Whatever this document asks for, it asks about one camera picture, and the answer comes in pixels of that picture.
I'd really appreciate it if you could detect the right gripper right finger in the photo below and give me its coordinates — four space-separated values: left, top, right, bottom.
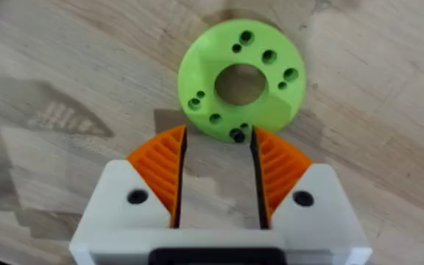
250 126 364 231

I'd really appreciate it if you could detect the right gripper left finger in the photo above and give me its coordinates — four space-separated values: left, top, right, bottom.
80 124 188 231

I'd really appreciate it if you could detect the green disc with holes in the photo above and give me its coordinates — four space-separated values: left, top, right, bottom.
177 18 307 144

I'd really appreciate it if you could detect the black screw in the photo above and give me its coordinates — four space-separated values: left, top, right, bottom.
230 128 247 144

